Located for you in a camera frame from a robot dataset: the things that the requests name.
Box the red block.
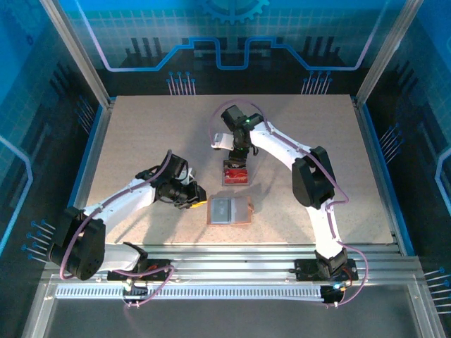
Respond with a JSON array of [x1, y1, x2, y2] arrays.
[[221, 160, 252, 187]]

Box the brown card holder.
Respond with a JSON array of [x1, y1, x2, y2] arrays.
[[206, 196, 255, 226]]

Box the black connector box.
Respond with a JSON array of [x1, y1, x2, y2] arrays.
[[122, 280, 149, 300], [322, 284, 345, 304]]

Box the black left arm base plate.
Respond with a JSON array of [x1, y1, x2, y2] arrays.
[[106, 258, 173, 282]]

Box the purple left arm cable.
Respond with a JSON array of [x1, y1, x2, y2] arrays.
[[59, 149, 176, 310]]

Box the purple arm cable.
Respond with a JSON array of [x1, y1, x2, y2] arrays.
[[59, 149, 176, 310], [209, 99, 369, 309]]

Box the aluminium front rail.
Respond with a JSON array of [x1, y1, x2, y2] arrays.
[[42, 244, 424, 285]]

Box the white slotted cable duct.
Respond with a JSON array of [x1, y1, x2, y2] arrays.
[[55, 284, 325, 301]]

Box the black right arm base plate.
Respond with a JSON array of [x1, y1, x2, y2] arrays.
[[294, 258, 359, 282]]

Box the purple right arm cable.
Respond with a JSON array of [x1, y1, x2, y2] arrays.
[[209, 99, 369, 309]]

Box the aluminium corner post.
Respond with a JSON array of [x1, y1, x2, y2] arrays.
[[39, 0, 116, 108], [354, 0, 426, 106]]

